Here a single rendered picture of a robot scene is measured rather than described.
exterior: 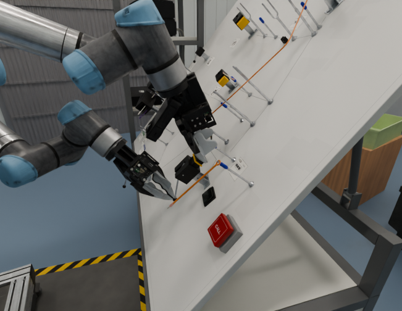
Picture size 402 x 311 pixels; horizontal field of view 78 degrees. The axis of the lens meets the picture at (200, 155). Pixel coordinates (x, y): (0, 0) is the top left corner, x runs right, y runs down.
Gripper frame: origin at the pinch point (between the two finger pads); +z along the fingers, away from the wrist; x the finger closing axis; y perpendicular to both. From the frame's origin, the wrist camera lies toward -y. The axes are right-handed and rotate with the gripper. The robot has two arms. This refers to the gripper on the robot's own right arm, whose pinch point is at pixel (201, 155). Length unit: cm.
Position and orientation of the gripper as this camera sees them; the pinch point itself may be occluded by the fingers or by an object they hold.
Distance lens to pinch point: 63.3
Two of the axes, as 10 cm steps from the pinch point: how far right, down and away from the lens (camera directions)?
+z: 3.9, 7.1, 5.8
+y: 9.1, -3.9, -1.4
